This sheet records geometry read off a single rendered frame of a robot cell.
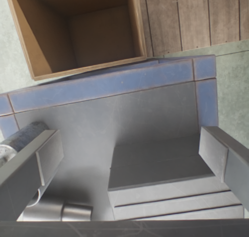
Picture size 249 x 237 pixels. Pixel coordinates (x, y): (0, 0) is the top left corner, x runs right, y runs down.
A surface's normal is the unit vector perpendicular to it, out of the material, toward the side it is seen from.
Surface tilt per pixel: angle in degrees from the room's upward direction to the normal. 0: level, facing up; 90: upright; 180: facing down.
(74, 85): 0
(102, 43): 0
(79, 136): 0
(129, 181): 90
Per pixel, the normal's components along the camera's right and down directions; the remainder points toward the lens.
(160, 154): -0.18, -0.95
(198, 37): -0.02, 0.28
